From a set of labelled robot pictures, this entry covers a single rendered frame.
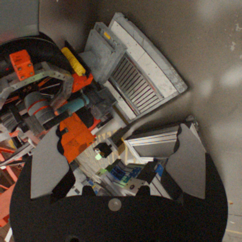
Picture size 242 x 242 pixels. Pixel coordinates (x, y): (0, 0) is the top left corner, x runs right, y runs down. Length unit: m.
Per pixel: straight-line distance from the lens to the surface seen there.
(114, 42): 1.02
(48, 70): 0.62
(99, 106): 1.12
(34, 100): 0.76
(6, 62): 0.62
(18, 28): 0.56
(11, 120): 0.60
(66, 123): 1.22
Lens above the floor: 0.92
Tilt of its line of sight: 35 degrees down
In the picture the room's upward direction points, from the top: 130 degrees counter-clockwise
